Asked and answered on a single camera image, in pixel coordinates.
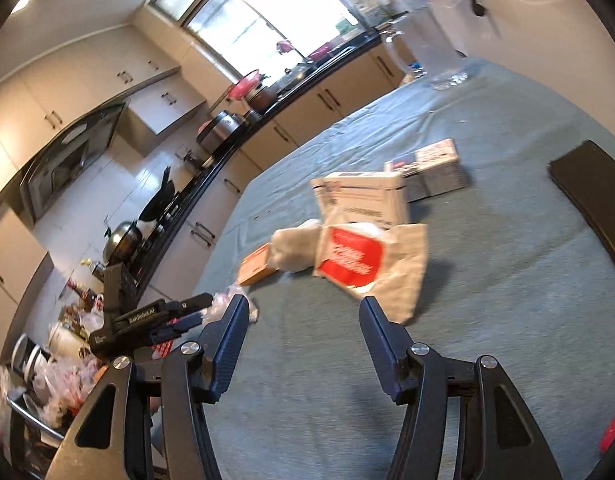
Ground beige upper cabinets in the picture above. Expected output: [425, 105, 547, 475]
[0, 24, 211, 211]

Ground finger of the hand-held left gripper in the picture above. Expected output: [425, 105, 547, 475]
[174, 293, 215, 315]
[150, 311, 205, 348]

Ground black wok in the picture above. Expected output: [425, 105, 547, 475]
[137, 167, 181, 224]

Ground black kitchen countertop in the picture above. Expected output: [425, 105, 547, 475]
[122, 27, 383, 291]

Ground small orange box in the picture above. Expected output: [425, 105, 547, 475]
[237, 242, 280, 287]

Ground dark cooking pot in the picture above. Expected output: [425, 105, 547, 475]
[247, 85, 281, 114]

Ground small white grey box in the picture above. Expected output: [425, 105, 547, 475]
[384, 139, 471, 204]

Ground steel pot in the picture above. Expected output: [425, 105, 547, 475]
[103, 219, 144, 264]

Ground pan with glass lid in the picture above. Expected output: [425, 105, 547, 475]
[280, 62, 313, 84]

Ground silver rice cooker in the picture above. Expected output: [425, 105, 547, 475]
[196, 112, 241, 154]

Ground white medicine box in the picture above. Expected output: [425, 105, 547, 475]
[309, 170, 409, 227]

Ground clear plastic wrapper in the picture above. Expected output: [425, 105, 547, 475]
[205, 282, 261, 324]

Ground beige lower cabinets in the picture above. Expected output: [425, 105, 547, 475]
[0, 42, 408, 356]

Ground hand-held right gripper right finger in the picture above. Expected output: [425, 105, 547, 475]
[358, 296, 588, 480]

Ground black curved chair back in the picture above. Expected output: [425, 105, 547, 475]
[549, 139, 615, 284]

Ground beige cabinets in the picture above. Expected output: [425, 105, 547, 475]
[0, 24, 211, 211]
[0, 42, 408, 356]

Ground steel range hood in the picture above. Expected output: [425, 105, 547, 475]
[19, 102, 131, 222]

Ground kitchen window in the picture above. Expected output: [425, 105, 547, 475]
[146, 0, 384, 77]

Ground white red-label wet wipe packet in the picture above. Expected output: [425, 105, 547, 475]
[312, 222, 429, 325]

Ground pile of plastic bags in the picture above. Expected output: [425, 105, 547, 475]
[0, 350, 111, 463]

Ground white plastic jug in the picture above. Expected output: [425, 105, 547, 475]
[47, 322, 91, 362]

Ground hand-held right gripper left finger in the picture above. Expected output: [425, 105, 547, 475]
[45, 294, 251, 480]

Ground pink colander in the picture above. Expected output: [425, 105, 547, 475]
[228, 70, 264, 101]

